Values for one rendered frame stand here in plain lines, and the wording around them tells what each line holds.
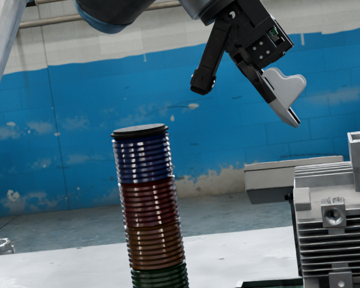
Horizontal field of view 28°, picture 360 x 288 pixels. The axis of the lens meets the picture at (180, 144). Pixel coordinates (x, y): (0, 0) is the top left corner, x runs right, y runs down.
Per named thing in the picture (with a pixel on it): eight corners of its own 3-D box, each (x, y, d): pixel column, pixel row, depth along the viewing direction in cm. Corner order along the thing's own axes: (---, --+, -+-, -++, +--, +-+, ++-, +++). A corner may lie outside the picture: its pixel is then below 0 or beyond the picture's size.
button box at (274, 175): (347, 197, 126) (344, 169, 128) (346, 182, 120) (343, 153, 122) (251, 205, 130) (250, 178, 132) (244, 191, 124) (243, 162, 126)
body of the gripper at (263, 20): (295, 48, 101) (243, -20, 101) (246, 86, 103) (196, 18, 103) (297, 48, 108) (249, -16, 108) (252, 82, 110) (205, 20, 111)
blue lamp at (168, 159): (180, 170, 77) (174, 128, 76) (167, 181, 71) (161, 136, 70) (126, 175, 78) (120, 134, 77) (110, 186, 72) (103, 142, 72)
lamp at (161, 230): (190, 251, 78) (185, 211, 77) (179, 268, 72) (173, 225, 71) (138, 255, 79) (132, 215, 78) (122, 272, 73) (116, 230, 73)
